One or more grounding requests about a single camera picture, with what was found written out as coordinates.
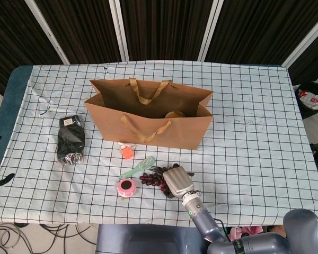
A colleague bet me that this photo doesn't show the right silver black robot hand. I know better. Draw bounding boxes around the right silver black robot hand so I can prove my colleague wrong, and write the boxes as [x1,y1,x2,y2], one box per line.
[163,164,196,199]

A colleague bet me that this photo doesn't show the purple grape bunch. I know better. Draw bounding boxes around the purple grape bunch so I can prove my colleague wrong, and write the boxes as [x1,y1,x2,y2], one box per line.
[139,166,175,198]

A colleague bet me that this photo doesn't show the pink toy cake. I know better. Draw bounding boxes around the pink toy cake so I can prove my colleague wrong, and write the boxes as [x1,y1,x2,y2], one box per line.
[117,178,137,201]

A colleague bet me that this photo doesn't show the clear cup orange snack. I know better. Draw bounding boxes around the clear cup orange snack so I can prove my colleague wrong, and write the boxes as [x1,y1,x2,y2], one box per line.
[165,111,186,119]

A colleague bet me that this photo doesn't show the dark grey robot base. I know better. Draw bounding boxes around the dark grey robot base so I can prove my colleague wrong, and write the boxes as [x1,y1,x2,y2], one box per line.
[95,224,211,254]

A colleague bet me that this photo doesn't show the metal fork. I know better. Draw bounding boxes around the metal fork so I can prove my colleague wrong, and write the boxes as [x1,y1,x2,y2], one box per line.
[149,166,196,177]

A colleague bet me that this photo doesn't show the green scrubbing brush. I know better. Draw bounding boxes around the green scrubbing brush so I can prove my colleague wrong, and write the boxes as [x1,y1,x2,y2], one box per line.
[118,156,156,182]

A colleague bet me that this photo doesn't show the brown paper bag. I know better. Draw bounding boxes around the brown paper bag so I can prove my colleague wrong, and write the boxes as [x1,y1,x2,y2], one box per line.
[84,78,215,151]

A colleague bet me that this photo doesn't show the orange cube charger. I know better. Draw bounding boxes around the orange cube charger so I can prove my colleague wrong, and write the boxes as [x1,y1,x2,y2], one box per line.
[121,147,135,160]

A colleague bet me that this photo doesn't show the black socks in plastic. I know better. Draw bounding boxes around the black socks in plastic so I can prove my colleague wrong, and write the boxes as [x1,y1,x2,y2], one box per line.
[56,114,86,167]

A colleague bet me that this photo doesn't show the colourful clothes pile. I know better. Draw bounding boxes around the colourful clothes pile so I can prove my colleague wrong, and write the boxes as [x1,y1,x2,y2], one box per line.
[229,225,263,237]

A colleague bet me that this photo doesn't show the blue checkered tablecloth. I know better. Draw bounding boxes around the blue checkered tablecloth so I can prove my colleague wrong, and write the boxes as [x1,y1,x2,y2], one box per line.
[0,60,318,228]

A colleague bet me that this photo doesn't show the dark slatted partition panel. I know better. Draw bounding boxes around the dark slatted partition panel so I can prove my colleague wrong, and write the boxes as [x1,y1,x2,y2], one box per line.
[282,10,318,85]
[25,0,122,65]
[198,0,318,67]
[0,0,63,93]
[108,0,214,62]

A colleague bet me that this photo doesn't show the grey floor cable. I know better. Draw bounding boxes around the grey floor cable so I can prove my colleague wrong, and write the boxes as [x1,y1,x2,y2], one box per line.
[0,223,21,251]

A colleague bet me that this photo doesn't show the black floor cable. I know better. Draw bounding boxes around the black floor cable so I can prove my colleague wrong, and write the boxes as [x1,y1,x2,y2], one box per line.
[21,223,98,254]

